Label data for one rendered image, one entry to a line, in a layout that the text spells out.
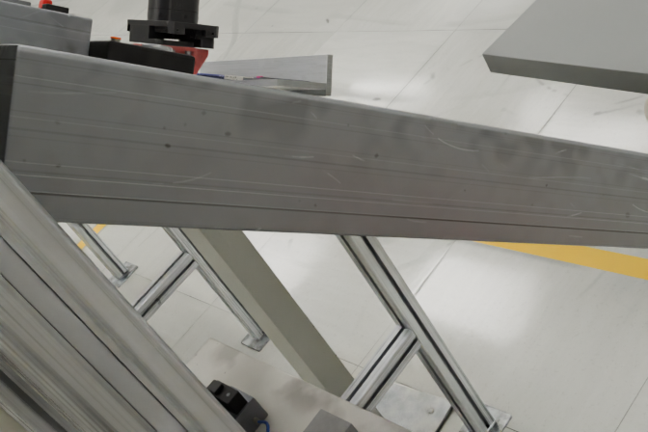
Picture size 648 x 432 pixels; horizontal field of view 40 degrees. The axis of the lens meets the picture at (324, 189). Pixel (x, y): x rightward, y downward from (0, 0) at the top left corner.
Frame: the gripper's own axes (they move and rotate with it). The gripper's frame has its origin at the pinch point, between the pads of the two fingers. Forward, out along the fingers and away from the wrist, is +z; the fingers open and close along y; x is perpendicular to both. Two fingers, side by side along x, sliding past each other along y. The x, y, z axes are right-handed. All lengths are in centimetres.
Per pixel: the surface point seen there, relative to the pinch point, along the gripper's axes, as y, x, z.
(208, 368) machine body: -3.6, 10.6, 34.7
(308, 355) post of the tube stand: -27, 47, 46
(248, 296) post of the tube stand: -29, 34, 34
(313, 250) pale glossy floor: -87, 97, 43
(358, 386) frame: -10, 44, 45
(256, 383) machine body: 5.9, 11.4, 33.6
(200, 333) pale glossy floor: -101, 72, 66
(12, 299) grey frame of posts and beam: 64, -42, 2
